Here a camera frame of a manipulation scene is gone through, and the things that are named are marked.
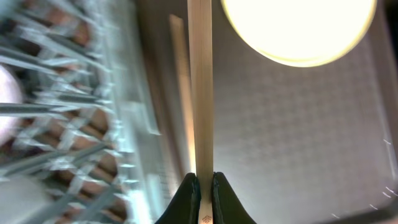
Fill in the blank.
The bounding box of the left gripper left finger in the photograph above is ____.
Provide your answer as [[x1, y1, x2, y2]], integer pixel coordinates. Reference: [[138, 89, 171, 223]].
[[155, 173, 201, 224]]

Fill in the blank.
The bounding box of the brown serving tray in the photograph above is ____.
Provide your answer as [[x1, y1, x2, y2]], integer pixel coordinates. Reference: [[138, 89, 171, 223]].
[[133, 0, 398, 224]]

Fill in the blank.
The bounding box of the yellow plate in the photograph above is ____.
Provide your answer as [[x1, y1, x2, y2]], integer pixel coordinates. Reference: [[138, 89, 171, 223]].
[[221, 0, 377, 67]]

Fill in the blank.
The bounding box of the pink white bowl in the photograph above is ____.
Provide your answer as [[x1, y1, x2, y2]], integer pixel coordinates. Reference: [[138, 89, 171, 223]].
[[1, 65, 23, 146]]

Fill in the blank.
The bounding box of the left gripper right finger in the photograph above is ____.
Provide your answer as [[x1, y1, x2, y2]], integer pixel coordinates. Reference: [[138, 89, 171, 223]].
[[211, 172, 256, 224]]

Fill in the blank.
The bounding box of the grey dishwasher rack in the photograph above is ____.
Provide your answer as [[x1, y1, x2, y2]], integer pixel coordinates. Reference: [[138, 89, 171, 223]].
[[1, 1, 168, 223]]

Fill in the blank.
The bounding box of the wooden chopstick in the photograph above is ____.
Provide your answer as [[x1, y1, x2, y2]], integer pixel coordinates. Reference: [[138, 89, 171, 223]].
[[169, 14, 196, 173], [187, 0, 215, 223]]

